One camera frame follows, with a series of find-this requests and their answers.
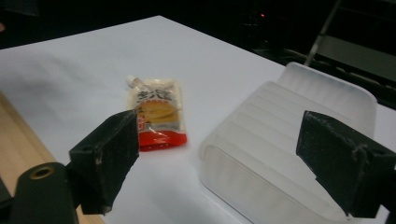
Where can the yellow red food pouch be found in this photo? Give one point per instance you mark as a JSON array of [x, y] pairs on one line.
[[158, 112]]

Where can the translucent white plastic container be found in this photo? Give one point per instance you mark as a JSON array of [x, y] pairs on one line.
[[274, 149]]

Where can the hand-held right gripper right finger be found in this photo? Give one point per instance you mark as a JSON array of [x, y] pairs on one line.
[[342, 161]]

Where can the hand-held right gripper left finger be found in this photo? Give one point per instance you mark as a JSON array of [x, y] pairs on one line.
[[106, 158]]

